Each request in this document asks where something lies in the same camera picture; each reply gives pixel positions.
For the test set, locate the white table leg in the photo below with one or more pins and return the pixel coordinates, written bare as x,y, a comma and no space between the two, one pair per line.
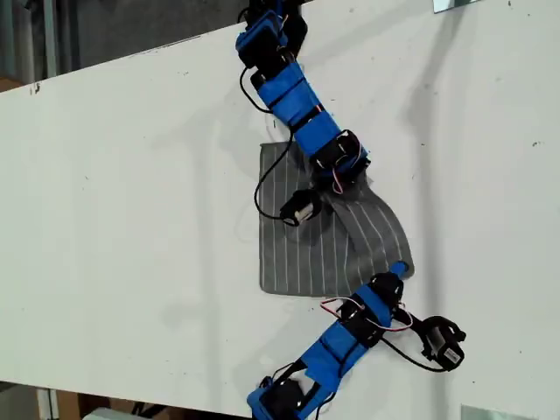
47,404

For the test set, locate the steel bracket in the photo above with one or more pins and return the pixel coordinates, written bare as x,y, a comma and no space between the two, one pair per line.
450,4

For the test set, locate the grey white-striped square towel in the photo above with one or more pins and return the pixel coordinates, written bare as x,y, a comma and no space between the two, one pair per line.
306,258

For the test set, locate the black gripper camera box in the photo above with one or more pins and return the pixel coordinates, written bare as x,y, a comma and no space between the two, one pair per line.
301,207
442,341

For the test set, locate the white box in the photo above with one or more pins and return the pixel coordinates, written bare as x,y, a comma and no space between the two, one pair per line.
109,414

